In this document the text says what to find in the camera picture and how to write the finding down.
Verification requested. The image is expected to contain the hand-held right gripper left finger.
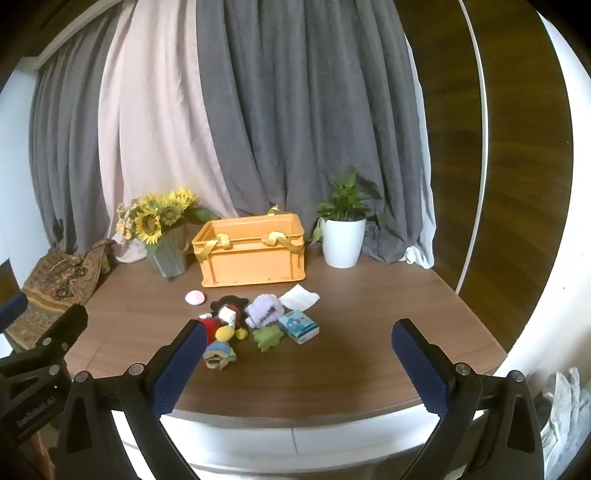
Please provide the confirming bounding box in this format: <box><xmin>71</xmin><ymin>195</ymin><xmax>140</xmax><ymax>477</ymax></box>
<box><xmin>54</xmin><ymin>318</ymin><xmax>208</xmax><ymax>480</ymax></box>

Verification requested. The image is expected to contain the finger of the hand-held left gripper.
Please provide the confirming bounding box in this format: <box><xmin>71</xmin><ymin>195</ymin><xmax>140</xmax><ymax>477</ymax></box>
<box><xmin>0</xmin><ymin>303</ymin><xmax>89</xmax><ymax>376</ymax></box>
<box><xmin>0</xmin><ymin>292</ymin><xmax>29</xmax><ymax>334</ymax></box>

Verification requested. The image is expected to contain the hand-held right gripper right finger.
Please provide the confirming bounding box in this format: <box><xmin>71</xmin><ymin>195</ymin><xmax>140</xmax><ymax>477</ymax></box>
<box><xmin>392</xmin><ymin>318</ymin><xmax>546</xmax><ymax>480</ymax></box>

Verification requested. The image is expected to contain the small plush doll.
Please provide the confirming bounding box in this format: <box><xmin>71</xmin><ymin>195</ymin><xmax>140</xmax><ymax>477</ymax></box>
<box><xmin>202</xmin><ymin>340</ymin><xmax>238</xmax><ymax>371</ymax></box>

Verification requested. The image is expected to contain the black mouse plush toy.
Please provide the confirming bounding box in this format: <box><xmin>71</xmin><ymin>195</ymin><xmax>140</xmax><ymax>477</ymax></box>
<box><xmin>198</xmin><ymin>296</ymin><xmax>253</xmax><ymax>346</ymax></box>

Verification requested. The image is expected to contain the green plush leaf toy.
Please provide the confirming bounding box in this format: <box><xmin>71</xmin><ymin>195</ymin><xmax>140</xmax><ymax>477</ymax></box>
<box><xmin>252</xmin><ymin>324</ymin><xmax>285</xmax><ymax>354</ymax></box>

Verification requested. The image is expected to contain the blue tissue packet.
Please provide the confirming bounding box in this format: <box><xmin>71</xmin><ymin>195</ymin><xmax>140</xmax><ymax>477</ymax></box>
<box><xmin>277</xmin><ymin>309</ymin><xmax>321</xmax><ymax>345</ymax></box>

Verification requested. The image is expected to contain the orange plastic crate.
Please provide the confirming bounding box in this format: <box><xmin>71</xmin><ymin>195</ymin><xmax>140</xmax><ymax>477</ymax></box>
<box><xmin>191</xmin><ymin>206</ymin><xmax>308</xmax><ymax>288</ymax></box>

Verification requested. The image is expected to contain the patterned brown cushion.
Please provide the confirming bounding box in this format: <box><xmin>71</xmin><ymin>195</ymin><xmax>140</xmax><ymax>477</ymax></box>
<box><xmin>4</xmin><ymin>239</ymin><xmax>117</xmax><ymax>354</ymax></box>

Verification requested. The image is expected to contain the purple knitted cloth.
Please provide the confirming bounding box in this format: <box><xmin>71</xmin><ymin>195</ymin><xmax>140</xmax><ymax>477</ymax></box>
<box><xmin>243</xmin><ymin>294</ymin><xmax>286</xmax><ymax>330</ymax></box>

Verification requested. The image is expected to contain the grey-green ribbed vase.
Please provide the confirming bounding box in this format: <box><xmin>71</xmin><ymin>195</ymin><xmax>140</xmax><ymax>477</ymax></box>
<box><xmin>145</xmin><ymin>225</ymin><xmax>191</xmax><ymax>278</ymax></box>

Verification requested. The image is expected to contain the white paper napkin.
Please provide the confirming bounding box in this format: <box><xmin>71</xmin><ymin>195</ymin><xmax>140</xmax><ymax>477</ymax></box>
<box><xmin>279</xmin><ymin>284</ymin><xmax>321</xmax><ymax>311</ymax></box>

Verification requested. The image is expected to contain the white ribbed plant pot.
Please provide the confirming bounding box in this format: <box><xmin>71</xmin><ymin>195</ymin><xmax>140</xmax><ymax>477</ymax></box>
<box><xmin>320</xmin><ymin>217</ymin><xmax>367</xmax><ymax>269</ymax></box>

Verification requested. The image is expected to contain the crumpled white grey cloth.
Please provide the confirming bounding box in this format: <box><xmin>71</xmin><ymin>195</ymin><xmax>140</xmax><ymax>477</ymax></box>
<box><xmin>534</xmin><ymin>367</ymin><xmax>588</xmax><ymax>480</ymax></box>

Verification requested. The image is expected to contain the sunflower bouquet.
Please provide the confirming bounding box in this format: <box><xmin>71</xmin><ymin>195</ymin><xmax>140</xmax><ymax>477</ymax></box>
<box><xmin>115</xmin><ymin>187</ymin><xmax>221</xmax><ymax>246</ymax></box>

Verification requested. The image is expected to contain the grey curtain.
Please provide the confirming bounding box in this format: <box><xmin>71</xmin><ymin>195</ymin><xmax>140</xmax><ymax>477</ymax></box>
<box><xmin>196</xmin><ymin>0</ymin><xmax>437</xmax><ymax>271</ymax></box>
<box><xmin>28</xmin><ymin>41</ymin><xmax>124</xmax><ymax>257</ymax></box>

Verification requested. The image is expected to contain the white curtain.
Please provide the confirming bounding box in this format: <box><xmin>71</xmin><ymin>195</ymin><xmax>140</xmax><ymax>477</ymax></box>
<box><xmin>405</xmin><ymin>41</ymin><xmax>438</xmax><ymax>269</ymax></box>

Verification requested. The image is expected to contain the green houseplant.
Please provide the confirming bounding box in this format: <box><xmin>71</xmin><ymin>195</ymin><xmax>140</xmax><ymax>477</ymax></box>
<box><xmin>308</xmin><ymin>172</ymin><xmax>387</xmax><ymax>245</ymax></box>

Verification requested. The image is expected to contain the pink curtain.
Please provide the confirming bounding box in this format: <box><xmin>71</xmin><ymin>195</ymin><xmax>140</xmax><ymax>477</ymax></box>
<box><xmin>97</xmin><ymin>0</ymin><xmax>241</xmax><ymax>264</ymax></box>

